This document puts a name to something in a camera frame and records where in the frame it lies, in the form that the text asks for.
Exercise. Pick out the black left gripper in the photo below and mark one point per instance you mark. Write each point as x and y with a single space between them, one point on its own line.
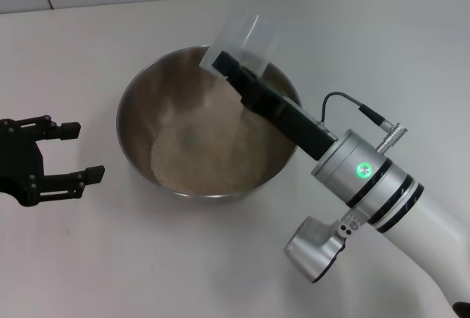
18 167

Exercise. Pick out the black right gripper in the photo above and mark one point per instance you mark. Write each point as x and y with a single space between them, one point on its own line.
290 123

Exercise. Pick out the clear plastic cup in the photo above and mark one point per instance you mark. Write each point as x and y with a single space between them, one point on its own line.
242 35

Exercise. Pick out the stainless steel mixing bowl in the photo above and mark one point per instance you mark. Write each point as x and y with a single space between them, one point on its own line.
147 138

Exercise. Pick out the uncooked rice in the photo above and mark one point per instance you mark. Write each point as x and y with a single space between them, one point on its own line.
205 156

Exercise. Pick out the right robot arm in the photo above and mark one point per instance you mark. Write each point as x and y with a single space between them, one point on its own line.
385 193

